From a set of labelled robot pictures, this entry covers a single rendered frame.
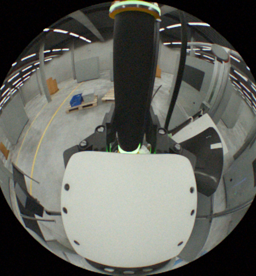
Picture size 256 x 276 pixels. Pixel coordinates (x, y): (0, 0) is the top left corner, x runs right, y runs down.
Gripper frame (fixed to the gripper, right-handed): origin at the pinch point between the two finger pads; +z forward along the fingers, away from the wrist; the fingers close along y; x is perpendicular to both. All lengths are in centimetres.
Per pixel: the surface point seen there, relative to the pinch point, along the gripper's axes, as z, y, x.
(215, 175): -7.6, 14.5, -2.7
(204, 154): -2.0, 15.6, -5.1
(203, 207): -31, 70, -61
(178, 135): 23.4, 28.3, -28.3
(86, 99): 250, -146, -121
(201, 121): 23.3, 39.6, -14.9
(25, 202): -34, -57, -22
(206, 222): -50, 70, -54
